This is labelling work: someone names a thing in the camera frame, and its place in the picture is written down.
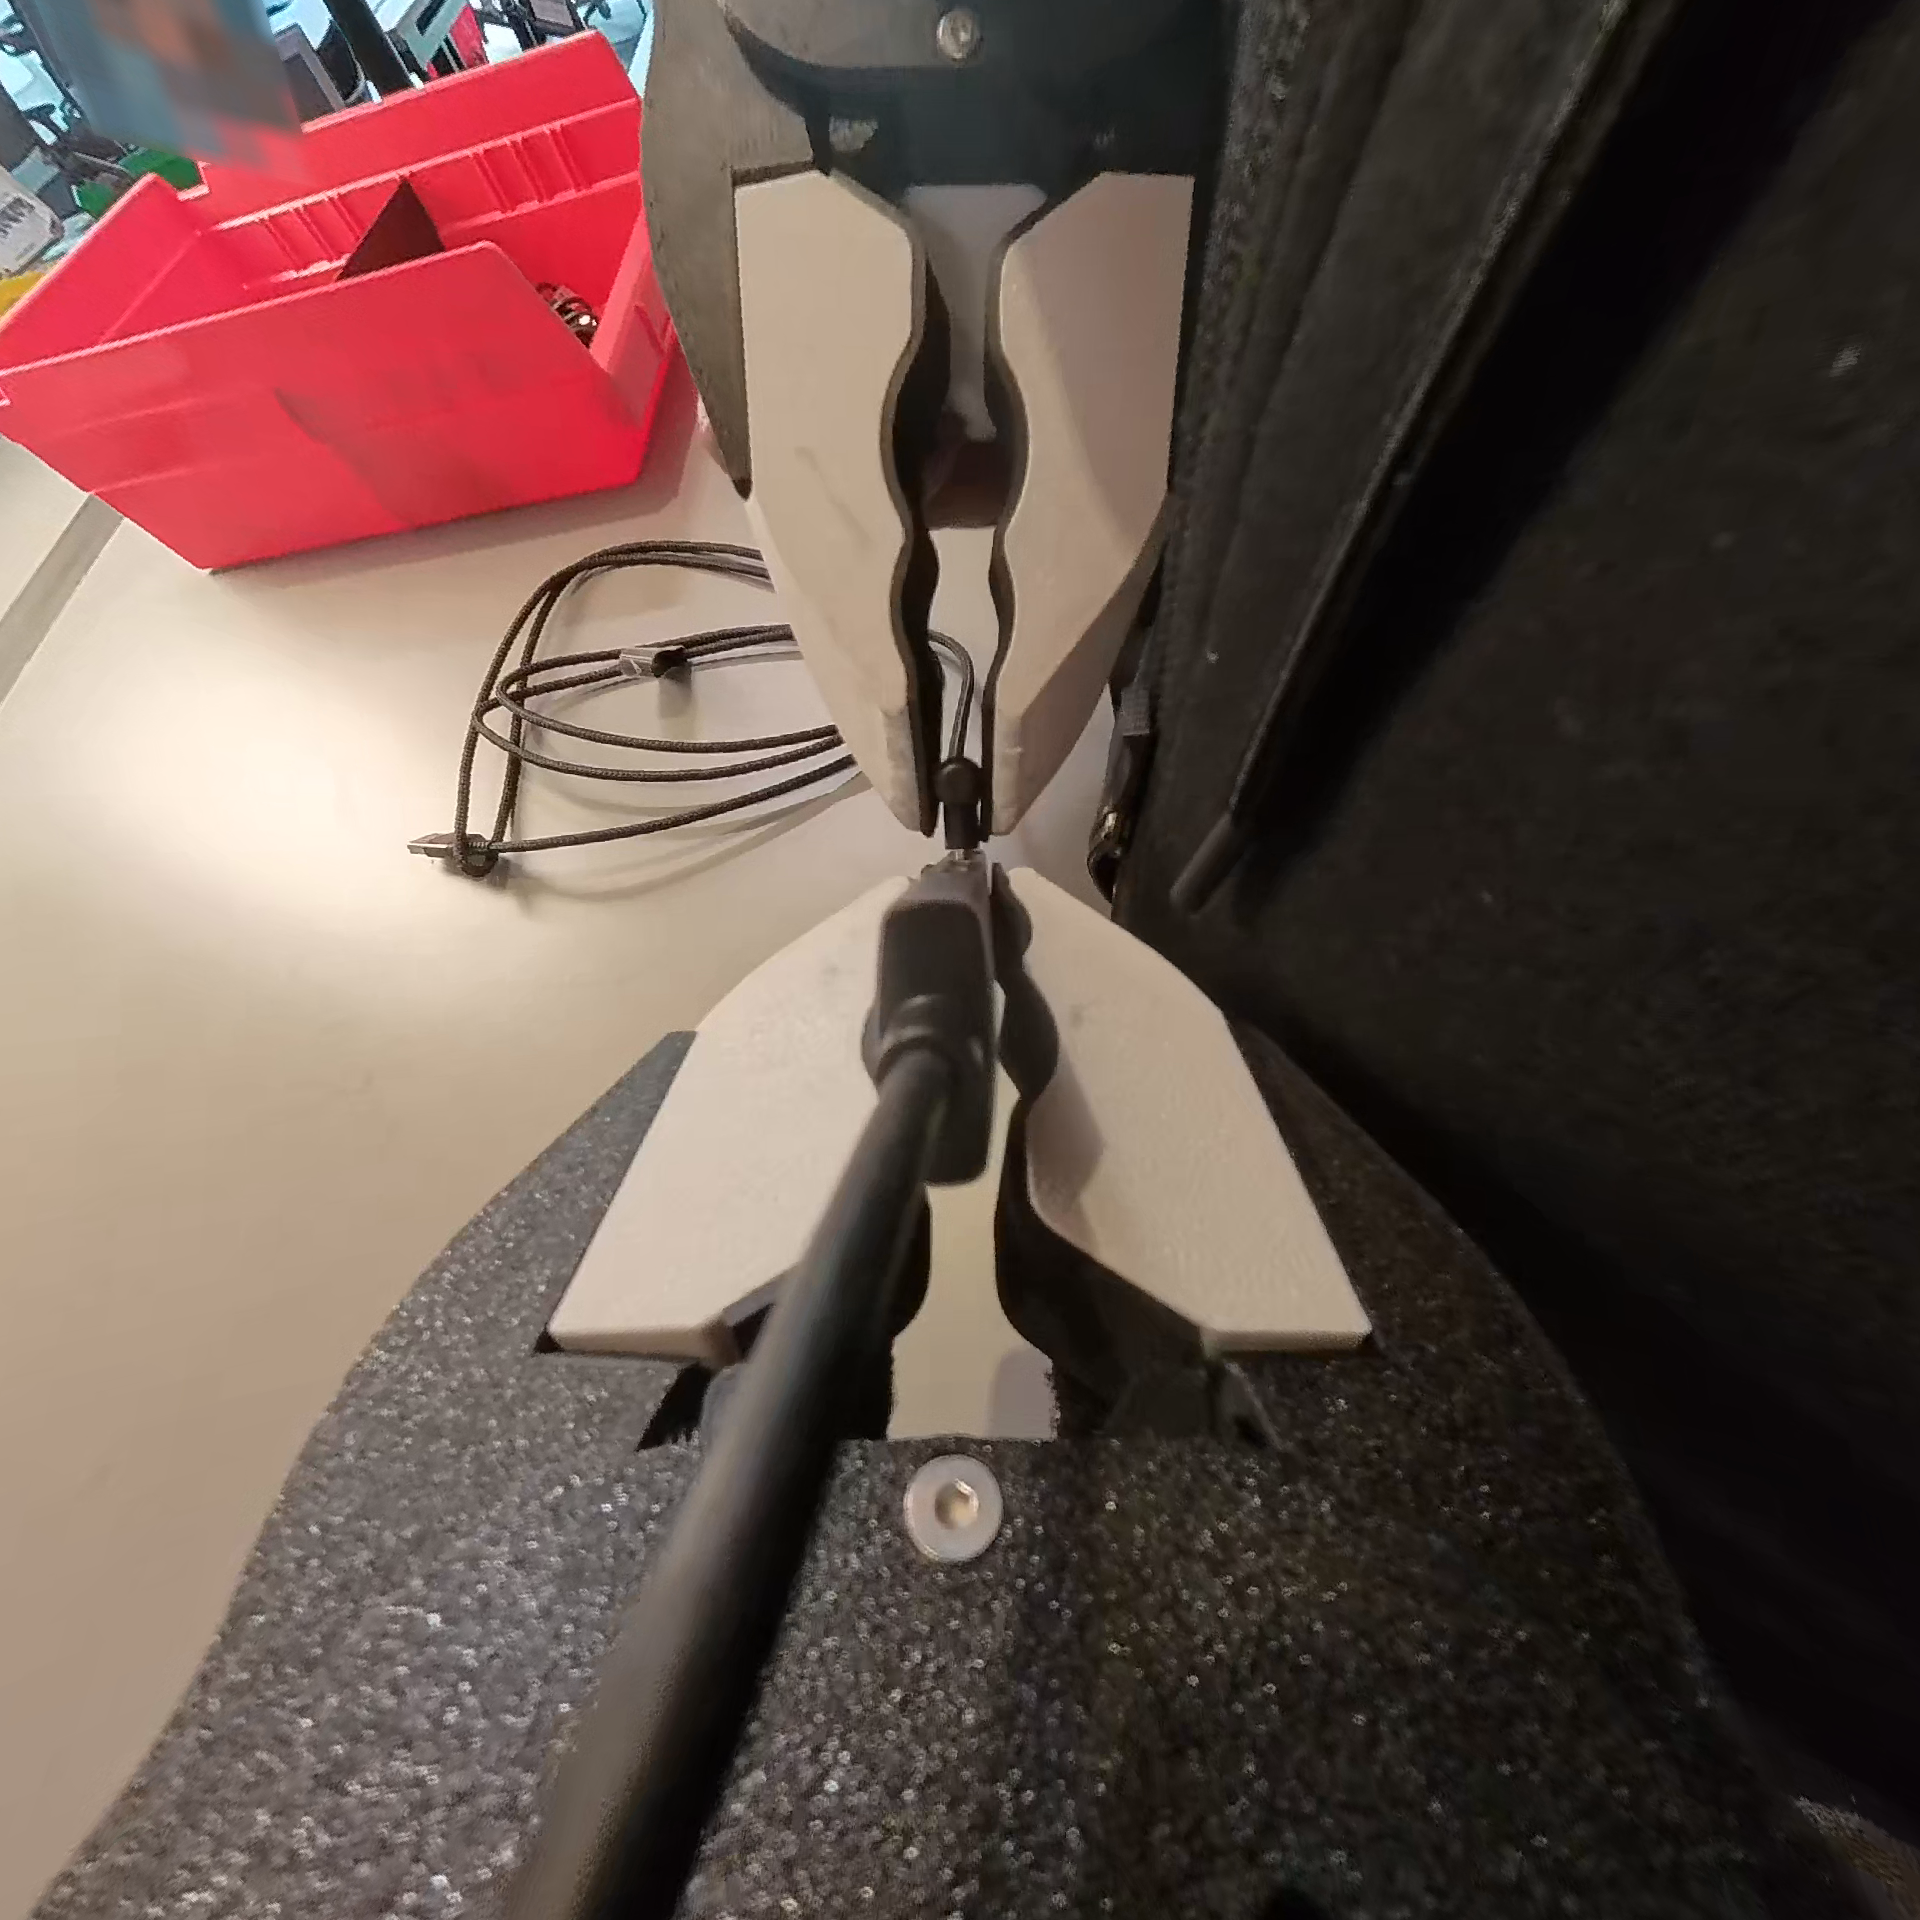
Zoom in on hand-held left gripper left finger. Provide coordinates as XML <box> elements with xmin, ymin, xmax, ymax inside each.
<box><xmin>547</xmin><ymin>869</ymin><xmax>962</xmax><ymax>1368</ymax></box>

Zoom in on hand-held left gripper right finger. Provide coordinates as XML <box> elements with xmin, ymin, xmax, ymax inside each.
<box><xmin>981</xmin><ymin>861</ymin><xmax>1377</xmax><ymax>1369</ymax></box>

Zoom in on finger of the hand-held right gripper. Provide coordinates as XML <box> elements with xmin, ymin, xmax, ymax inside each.
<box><xmin>727</xmin><ymin>165</ymin><xmax>964</xmax><ymax>833</ymax></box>
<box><xmin>975</xmin><ymin>173</ymin><xmax>1203</xmax><ymax>836</ymax></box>

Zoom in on grey usb hub with cable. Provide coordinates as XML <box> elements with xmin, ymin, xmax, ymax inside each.
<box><xmin>532</xmin><ymin>861</ymin><xmax>1004</xmax><ymax>1920</ymax></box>

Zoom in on black braided usb-c cable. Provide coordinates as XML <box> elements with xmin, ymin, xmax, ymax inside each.
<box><xmin>406</xmin><ymin>541</ymin><xmax>995</xmax><ymax>878</ymax></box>

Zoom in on red plastic bin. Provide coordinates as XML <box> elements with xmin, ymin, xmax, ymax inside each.
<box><xmin>0</xmin><ymin>31</ymin><xmax>681</xmax><ymax>570</ymax></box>

